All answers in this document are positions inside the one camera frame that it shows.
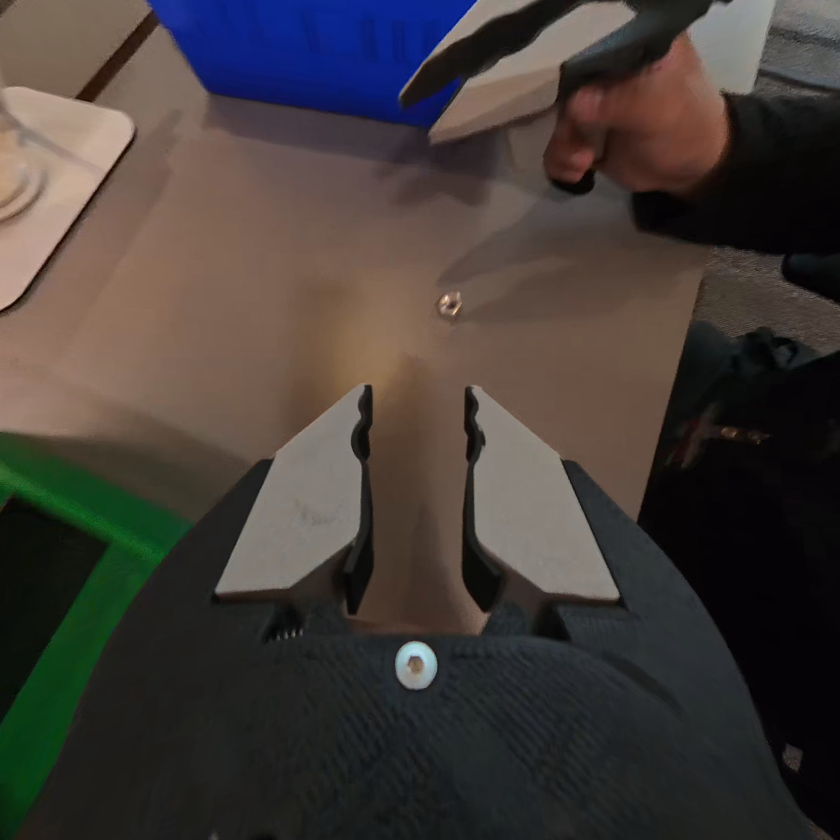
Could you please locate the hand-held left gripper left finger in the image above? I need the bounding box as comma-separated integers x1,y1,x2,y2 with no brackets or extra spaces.
214,384,376,618

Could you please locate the blue plastic bin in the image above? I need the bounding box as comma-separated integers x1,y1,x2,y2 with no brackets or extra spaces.
146,0,483,127

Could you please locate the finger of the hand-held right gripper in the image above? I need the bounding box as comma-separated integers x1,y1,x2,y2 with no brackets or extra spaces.
428,3,632,147
398,0,639,110

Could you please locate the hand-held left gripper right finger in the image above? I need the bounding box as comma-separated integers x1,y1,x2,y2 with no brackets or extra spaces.
462,385,622,616

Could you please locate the green plastic bin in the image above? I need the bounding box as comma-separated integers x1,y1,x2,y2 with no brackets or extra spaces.
0,432,193,840

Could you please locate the black bin divider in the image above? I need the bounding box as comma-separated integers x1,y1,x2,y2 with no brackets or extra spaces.
0,495,110,706

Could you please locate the person's right hand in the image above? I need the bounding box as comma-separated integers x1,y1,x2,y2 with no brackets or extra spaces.
542,31,734,199

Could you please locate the person's right forearm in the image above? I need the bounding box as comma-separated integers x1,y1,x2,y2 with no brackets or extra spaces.
629,91,840,258

